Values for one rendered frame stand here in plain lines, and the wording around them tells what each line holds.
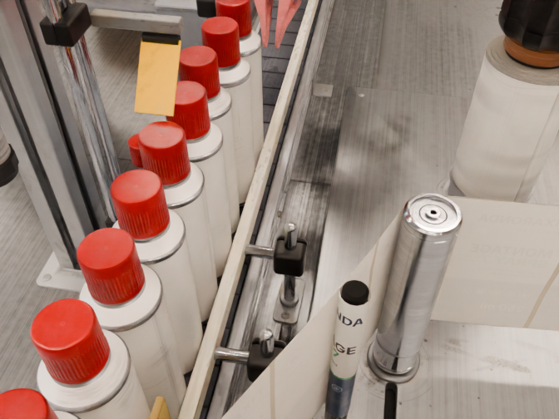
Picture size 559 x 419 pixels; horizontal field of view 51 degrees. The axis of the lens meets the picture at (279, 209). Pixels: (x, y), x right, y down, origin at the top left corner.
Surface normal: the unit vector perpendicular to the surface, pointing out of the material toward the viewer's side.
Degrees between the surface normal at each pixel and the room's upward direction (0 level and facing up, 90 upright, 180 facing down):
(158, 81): 48
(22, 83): 90
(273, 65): 0
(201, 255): 90
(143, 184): 3
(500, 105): 87
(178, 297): 90
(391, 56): 0
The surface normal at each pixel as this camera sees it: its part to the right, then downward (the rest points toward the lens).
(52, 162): -0.18, 0.71
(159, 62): -0.13, 0.07
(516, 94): -0.53, 0.62
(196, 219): 0.80, 0.43
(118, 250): -0.04, -0.70
